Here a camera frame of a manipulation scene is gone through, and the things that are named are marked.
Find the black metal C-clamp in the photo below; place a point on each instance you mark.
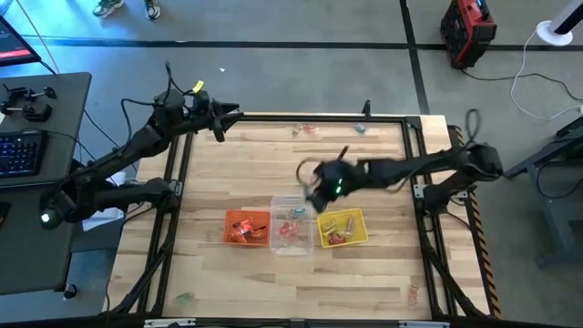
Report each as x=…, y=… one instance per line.
x=32, y=113
x=27, y=93

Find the person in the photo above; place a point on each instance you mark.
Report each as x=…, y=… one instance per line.
x=107, y=7

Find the black yellow hazard strip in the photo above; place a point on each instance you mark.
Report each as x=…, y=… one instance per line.
x=488, y=282

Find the black aluminium table frame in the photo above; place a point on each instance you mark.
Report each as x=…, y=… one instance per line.
x=319, y=118

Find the orange red candy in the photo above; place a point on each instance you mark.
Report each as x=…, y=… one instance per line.
x=412, y=296

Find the black backlit keyboard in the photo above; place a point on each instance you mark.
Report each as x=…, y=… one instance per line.
x=20, y=152

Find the black desk panel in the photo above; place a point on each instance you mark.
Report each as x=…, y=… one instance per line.
x=27, y=255
x=68, y=118

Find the white-based black pole stand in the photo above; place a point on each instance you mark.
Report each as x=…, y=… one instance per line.
x=553, y=34

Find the green candy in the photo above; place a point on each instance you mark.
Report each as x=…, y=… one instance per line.
x=184, y=297

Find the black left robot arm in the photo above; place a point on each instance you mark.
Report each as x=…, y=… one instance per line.
x=127, y=146

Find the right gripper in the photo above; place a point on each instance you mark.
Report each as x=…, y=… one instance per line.
x=339, y=177

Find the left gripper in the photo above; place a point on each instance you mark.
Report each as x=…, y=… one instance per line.
x=202, y=116

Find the purple candy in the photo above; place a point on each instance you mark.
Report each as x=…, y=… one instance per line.
x=350, y=224

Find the red black tool box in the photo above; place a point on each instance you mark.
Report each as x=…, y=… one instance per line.
x=469, y=27

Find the pale yellow candy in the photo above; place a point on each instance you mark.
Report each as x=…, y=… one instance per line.
x=296, y=132

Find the clear plastic bin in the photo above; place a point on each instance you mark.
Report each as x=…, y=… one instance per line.
x=291, y=248

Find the black computer mouse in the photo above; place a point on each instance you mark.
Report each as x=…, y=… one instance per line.
x=49, y=223

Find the yellow plastic basket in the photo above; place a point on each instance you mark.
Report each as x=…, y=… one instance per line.
x=357, y=216

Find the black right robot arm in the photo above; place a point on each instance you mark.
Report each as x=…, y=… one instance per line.
x=410, y=166

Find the black desk foot knob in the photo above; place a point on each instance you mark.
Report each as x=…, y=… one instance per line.
x=69, y=291

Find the silver metal bracket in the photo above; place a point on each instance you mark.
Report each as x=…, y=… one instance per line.
x=168, y=323
x=423, y=324

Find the teal candy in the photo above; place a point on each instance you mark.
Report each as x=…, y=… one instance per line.
x=358, y=128
x=297, y=212

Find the orange plastic basket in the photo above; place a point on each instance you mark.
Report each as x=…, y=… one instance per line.
x=230, y=216

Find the white printed cardboard box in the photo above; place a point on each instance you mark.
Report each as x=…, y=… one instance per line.
x=102, y=221

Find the small black frame clamp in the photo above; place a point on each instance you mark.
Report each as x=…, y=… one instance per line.
x=366, y=108

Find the laptop screen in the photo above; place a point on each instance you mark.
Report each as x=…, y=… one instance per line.
x=13, y=50

